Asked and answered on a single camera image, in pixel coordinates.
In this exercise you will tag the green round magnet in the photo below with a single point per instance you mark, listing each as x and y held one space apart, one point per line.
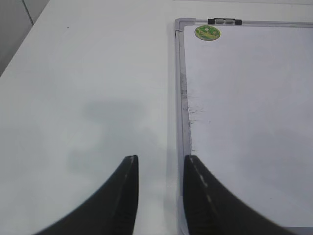
207 33

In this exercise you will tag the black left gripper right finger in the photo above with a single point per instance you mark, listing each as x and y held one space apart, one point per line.
211 209

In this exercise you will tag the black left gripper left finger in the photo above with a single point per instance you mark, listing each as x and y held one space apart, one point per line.
111 210

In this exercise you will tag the white board with aluminium frame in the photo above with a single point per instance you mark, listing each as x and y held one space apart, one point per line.
245 109

